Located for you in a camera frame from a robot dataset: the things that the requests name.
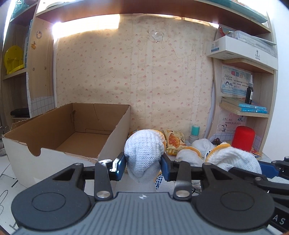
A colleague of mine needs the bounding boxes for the croissant snack packet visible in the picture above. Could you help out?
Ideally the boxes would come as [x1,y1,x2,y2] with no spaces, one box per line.
[163,130,186,156]

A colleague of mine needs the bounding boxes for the white knit glove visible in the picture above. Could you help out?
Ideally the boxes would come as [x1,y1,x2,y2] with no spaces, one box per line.
[124,129,167,184]
[175,138,262,174]

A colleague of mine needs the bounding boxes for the yellow plastic object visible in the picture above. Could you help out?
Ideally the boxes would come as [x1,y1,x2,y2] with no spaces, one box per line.
[4,45,25,75]

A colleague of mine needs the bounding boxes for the colourful number booklet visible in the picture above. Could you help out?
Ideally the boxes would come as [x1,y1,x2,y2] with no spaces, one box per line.
[250,148,262,160]

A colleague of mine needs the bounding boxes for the red cylinder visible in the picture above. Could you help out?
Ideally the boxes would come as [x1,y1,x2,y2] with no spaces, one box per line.
[231,126,255,152]

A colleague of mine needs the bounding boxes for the teal cap stamp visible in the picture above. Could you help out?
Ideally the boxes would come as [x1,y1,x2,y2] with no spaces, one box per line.
[189,125,200,144]

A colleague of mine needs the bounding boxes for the open cardboard box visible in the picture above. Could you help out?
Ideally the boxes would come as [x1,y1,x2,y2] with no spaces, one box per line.
[3,103,130,187]

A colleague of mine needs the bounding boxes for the brown hair claw clip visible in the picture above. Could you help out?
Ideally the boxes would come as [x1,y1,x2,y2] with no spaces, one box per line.
[212,138,222,146]

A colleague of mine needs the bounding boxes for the pink cartoon poster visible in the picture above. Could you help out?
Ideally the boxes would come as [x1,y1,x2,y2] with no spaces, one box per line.
[217,109,246,133]

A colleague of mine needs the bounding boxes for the lower blue book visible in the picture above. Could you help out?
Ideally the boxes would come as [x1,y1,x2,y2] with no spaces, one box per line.
[219,101,269,114]

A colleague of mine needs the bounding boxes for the blue book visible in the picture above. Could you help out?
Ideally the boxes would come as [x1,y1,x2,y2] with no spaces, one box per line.
[219,101,269,114]
[221,96,267,110]

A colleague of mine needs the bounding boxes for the upper blue book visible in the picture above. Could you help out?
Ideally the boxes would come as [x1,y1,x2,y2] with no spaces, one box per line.
[221,96,267,110]

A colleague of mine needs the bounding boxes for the wooden shelf unit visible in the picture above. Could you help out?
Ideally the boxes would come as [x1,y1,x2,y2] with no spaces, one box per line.
[1,1,278,151]

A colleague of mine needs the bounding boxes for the black spray bottle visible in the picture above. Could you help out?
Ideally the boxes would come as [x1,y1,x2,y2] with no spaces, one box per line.
[245,75,253,104]

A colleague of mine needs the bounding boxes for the blue cartoon poster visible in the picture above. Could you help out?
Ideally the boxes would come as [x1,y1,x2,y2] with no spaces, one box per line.
[221,65,251,97]

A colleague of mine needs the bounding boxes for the white flat box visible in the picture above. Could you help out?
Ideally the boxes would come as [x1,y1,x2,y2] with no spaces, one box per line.
[206,36,278,70]

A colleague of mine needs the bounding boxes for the teal basket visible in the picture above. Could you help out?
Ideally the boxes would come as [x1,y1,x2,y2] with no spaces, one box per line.
[11,0,38,19]

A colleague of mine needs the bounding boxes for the patterned wall cloth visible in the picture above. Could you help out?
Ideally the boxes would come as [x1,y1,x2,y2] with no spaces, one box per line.
[55,15,216,137]

